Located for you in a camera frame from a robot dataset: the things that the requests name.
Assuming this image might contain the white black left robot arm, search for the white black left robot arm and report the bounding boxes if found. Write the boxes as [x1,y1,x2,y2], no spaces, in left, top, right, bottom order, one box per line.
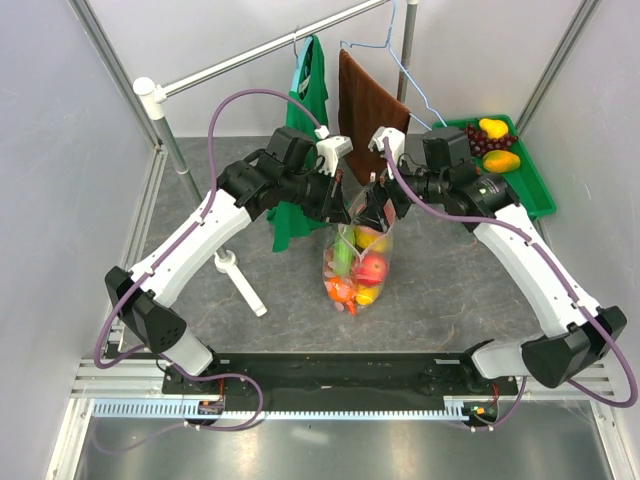
[105,127,353,393]

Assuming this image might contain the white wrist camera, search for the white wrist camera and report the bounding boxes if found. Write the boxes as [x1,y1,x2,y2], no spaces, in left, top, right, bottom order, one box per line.
[314,125,353,177]
[368,127,406,163]

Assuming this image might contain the light blue wire hanger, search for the light blue wire hanger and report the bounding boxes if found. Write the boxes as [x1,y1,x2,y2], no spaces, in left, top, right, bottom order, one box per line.
[339,0,448,127]

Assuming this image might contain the yellow red toy mango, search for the yellow red toy mango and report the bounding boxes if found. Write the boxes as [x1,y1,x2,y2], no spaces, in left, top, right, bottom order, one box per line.
[482,150,521,174]

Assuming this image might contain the red toy chili pepper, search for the red toy chili pepper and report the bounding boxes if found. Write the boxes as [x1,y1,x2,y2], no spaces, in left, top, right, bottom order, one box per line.
[345,300,357,316]

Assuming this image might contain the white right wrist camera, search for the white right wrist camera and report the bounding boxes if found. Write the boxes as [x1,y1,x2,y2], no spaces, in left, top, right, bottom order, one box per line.
[368,127,406,163]

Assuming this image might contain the yellow toy corn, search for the yellow toy corn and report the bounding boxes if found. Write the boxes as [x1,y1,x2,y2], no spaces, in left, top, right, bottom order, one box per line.
[354,226,393,253]
[355,285,382,306]

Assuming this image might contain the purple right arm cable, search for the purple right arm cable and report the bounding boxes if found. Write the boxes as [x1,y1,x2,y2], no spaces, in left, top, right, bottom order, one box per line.
[382,137,639,434]

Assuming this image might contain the grey slotted cable duct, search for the grey slotted cable duct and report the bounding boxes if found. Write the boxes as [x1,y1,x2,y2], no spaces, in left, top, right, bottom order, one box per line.
[93,398,470,421]

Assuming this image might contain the clear pink-dotted zip bag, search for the clear pink-dotted zip bag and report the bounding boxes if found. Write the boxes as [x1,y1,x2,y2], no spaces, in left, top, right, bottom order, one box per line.
[322,187,396,315]

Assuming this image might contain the orange toy fruit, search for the orange toy fruit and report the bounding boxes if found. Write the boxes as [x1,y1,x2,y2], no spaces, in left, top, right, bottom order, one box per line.
[324,276,356,304]

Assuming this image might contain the green plastic tray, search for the green plastic tray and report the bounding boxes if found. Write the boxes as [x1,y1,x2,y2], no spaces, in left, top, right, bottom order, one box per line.
[446,115,556,220]

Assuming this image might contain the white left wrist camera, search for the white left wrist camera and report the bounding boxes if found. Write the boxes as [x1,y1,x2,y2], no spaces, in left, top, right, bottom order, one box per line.
[314,125,353,177]

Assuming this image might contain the white metal clothes rack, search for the white metal clothes rack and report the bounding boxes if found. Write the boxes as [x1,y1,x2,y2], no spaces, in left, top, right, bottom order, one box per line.
[132,0,419,317]

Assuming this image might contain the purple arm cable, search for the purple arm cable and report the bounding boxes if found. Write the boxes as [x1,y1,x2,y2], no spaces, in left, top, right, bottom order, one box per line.
[382,137,639,434]
[92,88,329,454]

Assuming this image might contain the red toy apple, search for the red toy apple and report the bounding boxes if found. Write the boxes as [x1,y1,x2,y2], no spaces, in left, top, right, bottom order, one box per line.
[354,252,389,286]

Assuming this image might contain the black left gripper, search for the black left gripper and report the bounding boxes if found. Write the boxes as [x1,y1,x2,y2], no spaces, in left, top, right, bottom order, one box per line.
[282,165,351,226]

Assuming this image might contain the green toy cucumber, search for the green toy cucumber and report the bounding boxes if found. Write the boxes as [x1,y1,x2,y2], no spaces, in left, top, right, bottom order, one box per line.
[332,226,357,276]

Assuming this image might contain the yellow toy pear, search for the yellow toy pear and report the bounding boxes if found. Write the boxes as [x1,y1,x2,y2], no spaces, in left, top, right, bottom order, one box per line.
[478,118,509,140]

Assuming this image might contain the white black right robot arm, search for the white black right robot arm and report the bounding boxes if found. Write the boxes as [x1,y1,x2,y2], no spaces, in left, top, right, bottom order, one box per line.
[356,127,627,394]

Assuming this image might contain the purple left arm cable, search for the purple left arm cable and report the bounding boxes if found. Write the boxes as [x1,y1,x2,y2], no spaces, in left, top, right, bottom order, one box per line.
[92,88,329,454]

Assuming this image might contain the green shirt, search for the green shirt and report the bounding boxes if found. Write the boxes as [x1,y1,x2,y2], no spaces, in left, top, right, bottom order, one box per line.
[266,33,341,253]

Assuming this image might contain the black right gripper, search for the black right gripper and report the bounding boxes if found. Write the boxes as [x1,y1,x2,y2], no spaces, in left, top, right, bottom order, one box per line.
[353,147,449,233]

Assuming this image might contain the dark red toy grapes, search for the dark red toy grapes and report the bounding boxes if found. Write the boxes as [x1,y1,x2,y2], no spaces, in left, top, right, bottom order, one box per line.
[463,124,519,158]

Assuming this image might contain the brown towel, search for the brown towel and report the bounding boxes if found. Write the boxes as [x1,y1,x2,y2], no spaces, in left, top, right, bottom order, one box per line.
[338,49,410,185]

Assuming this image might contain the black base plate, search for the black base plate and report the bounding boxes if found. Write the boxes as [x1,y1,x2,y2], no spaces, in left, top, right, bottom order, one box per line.
[163,352,518,399]

